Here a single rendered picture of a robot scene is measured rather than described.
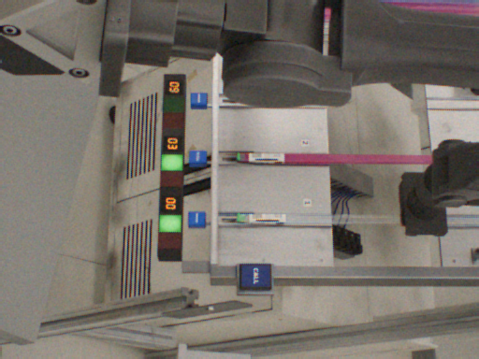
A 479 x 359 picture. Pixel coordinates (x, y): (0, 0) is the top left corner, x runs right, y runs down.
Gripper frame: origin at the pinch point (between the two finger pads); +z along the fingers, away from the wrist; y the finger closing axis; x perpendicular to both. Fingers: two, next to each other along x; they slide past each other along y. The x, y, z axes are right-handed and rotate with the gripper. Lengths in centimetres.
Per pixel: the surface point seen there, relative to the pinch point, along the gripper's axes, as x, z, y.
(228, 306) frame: 30.3, 0.9, -14.6
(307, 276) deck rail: 17.7, -0.5, -9.9
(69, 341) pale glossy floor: 68, 68, -11
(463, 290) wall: -64, 177, 27
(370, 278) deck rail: 7.4, -0.4, -10.1
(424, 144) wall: -56, 185, 93
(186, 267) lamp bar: 37.4, 4.3, -7.6
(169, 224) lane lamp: 40.3, 1.7, -0.9
